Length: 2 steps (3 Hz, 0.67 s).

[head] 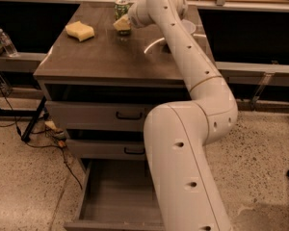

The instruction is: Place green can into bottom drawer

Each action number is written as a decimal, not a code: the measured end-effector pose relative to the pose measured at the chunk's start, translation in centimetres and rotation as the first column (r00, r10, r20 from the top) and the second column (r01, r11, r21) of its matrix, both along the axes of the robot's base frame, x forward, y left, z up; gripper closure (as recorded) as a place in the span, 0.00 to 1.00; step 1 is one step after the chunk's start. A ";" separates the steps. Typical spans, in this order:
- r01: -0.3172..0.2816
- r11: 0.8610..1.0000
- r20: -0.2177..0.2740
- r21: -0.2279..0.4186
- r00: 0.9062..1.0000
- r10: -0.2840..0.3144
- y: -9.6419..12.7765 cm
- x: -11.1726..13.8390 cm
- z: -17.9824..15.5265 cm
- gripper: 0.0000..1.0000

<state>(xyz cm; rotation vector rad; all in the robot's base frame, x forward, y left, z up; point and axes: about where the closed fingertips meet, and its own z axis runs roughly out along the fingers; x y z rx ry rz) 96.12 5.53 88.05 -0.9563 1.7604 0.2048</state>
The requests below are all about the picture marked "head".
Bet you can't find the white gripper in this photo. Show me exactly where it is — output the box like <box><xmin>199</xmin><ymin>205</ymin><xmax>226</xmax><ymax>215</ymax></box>
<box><xmin>113</xmin><ymin>0</ymin><xmax>154</xmax><ymax>32</ymax></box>

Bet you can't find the green soda can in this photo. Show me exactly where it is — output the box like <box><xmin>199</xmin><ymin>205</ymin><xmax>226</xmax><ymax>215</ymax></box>
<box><xmin>115</xmin><ymin>0</ymin><xmax>131</xmax><ymax>36</ymax></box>

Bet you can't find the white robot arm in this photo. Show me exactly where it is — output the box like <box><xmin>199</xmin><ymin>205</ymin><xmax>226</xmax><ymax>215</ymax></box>
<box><xmin>125</xmin><ymin>0</ymin><xmax>238</xmax><ymax>231</ymax></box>

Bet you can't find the grey drawer cabinet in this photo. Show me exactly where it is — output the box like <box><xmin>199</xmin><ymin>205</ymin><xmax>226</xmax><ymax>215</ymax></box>
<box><xmin>33</xmin><ymin>2</ymin><xmax>216</xmax><ymax>178</ymax></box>

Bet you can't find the top grey drawer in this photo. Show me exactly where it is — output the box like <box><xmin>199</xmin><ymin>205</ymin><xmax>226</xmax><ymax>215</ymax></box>
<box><xmin>46</xmin><ymin>101</ymin><xmax>152</xmax><ymax>132</ymax></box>

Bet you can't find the grey drawer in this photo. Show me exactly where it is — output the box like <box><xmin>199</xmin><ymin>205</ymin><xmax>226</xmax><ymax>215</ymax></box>
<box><xmin>64</xmin><ymin>160</ymin><xmax>164</xmax><ymax>231</ymax></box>
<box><xmin>66</xmin><ymin>140</ymin><xmax>145</xmax><ymax>160</ymax></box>
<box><xmin>46</xmin><ymin>101</ymin><xmax>152</xmax><ymax>132</ymax></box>

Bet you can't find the middle grey drawer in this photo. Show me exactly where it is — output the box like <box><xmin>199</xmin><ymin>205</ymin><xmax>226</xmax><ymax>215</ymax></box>
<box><xmin>66</xmin><ymin>140</ymin><xmax>145</xmax><ymax>160</ymax></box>

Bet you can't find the bottom grey drawer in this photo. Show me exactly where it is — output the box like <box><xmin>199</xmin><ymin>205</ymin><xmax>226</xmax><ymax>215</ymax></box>
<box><xmin>64</xmin><ymin>160</ymin><xmax>164</xmax><ymax>231</ymax></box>

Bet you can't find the yellow sponge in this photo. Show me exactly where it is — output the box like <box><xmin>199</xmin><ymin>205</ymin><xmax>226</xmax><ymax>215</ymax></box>
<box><xmin>66</xmin><ymin>21</ymin><xmax>94</xmax><ymax>41</ymax></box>

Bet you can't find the white bowl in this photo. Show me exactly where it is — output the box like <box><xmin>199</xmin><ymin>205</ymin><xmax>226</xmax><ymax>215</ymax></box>
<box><xmin>182</xmin><ymin>19</ymin><xmax>196</xmax><ymax>35</ymax></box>

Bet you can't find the clear water bottle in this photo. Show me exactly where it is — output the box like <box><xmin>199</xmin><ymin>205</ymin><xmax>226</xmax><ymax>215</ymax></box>
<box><xmin>0</xmin><ymin>28</ymin><xmax>18</xmax><ymax>57</ymax></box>

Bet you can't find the black table leg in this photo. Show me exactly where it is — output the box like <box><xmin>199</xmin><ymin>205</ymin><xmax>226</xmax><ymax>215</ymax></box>
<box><xmin>21</xmin><ymin>97</ymin><xmax>46</xmax><ymax>142</ymax></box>

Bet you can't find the black floor cable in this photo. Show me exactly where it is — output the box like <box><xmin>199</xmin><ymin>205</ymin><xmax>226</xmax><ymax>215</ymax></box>
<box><xmin>0</xmin><ymin>80</ymin><xmax>84</xmax><ymax>191</ymax></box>

